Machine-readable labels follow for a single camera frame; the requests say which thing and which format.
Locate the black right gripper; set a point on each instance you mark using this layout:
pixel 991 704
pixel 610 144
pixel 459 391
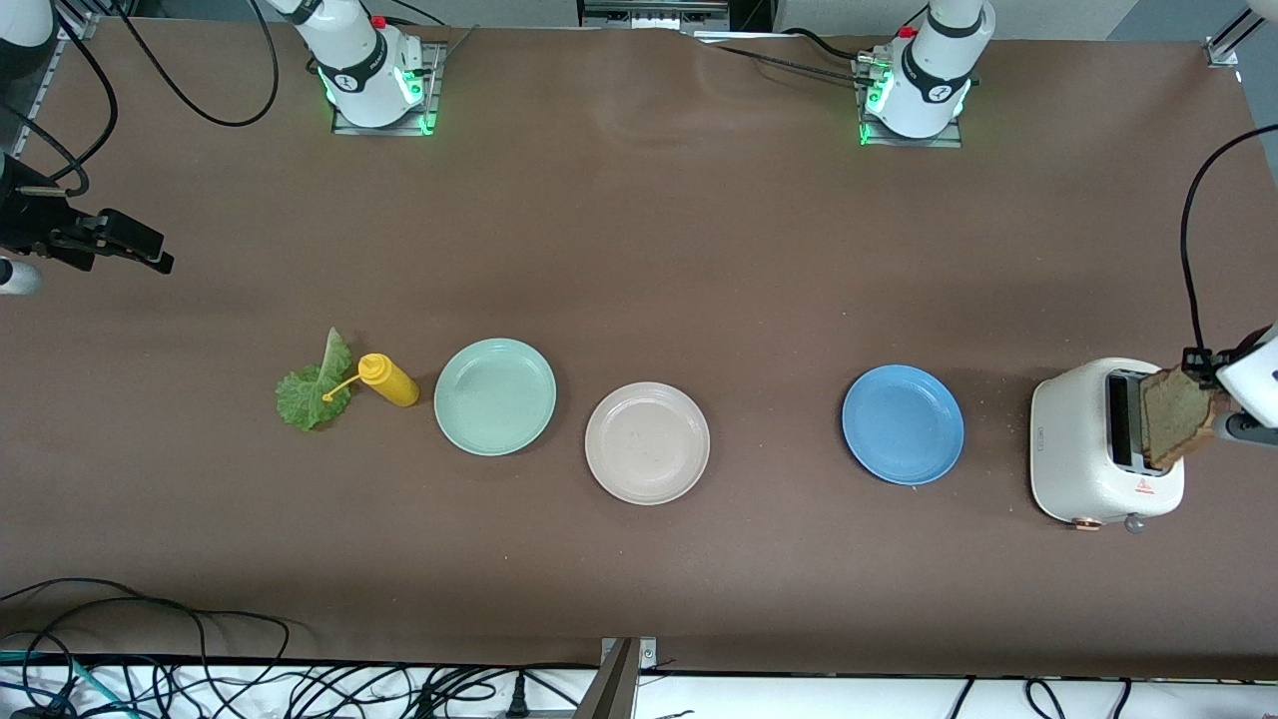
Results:
pixel 28 232

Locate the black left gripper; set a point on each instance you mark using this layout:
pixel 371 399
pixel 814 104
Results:
pixel 1201 363

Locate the brown bread slice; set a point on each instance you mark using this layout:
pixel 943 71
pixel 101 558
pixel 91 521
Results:
pixel 1178 419

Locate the green lettuce leaf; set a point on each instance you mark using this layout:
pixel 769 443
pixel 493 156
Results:
pixel 305 399

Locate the yellow mustard squeeze bottle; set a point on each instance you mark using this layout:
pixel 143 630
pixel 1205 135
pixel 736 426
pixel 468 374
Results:
pixel 391 381

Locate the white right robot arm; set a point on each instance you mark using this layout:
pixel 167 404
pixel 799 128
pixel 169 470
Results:
pixel 359 70

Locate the blue plate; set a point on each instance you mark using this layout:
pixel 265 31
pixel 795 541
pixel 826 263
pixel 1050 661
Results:
pixel 904 424

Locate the mint green plate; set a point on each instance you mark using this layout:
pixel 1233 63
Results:
pixel 494 399

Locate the beige plate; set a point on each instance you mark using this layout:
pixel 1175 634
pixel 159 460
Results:
pixel 647 444

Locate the white toaster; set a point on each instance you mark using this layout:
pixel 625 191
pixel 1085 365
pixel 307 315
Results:
pixel 1073 449

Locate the black power plug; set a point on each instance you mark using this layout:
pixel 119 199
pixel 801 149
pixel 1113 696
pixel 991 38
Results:
pixel 517 699

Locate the aluminium side frame rail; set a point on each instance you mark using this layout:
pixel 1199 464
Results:
pixel 38 95

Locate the aluminium profile rail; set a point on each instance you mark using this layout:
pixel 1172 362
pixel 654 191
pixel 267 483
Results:
pixel 1220 48

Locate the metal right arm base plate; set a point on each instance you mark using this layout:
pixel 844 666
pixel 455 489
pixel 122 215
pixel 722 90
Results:
pixel 433 100

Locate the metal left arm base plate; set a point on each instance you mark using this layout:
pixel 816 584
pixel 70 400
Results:
pixel 919 143

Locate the dark metal equipment frame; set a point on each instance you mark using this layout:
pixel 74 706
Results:
pixel 649 15

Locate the grey metal table bracket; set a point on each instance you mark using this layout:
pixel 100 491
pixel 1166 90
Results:
pixel 614 689

